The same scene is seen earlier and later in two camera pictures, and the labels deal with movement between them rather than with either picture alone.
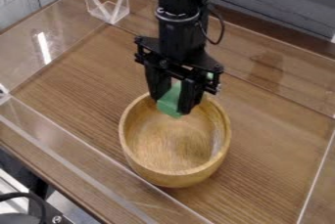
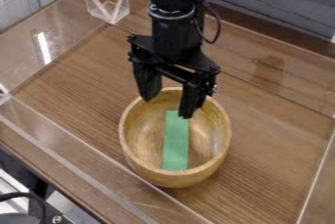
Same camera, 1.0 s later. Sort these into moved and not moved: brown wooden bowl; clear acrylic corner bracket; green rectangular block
Moved: green rectangular block
Not moved: clear acrylic corner bracket; brown wooden bowl
